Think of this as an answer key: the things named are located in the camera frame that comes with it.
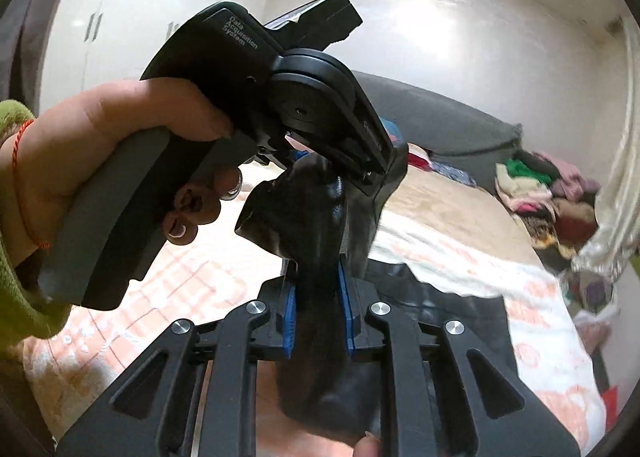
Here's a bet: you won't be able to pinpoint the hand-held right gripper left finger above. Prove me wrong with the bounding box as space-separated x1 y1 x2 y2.
55 257 302 457

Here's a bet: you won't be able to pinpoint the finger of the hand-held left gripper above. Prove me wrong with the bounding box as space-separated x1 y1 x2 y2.
322 84 397 184

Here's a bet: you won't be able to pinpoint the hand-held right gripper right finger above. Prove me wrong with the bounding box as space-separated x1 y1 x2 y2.
337 257 582 457

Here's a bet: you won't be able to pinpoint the black leather jacket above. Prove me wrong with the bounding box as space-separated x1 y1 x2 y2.
235 137 521 443

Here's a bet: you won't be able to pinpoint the person's left forearm green sleeve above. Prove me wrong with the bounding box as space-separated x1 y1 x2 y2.
0 99 76 340

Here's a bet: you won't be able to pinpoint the red and blue clothes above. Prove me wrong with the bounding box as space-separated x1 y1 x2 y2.
407 144 479 188

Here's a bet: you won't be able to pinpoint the pile of mixed clothes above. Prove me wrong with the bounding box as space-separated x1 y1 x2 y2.
495 149 604 259

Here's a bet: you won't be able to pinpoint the person's right hand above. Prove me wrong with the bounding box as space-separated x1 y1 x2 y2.
352 429 384 457

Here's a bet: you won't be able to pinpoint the person's left hand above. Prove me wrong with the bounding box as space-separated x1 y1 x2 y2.
12 78 246 249

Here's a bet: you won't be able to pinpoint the grey headboard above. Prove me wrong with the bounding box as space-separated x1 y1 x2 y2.
350 69 524 184

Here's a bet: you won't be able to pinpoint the tan bed sheet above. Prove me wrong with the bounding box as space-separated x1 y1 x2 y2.
240 162 547 270

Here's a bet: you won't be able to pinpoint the white orange floral blanket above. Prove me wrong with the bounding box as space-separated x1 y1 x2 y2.
22 224 608 457

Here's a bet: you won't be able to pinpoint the white wardrobe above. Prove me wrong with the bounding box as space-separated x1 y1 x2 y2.
40 0 282 125

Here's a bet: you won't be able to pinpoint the clear plastic bag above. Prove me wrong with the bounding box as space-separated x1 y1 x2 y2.
556 267 622 355

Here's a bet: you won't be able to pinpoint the cream satin cloth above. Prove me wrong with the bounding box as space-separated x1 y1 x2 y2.
571 16 640 284

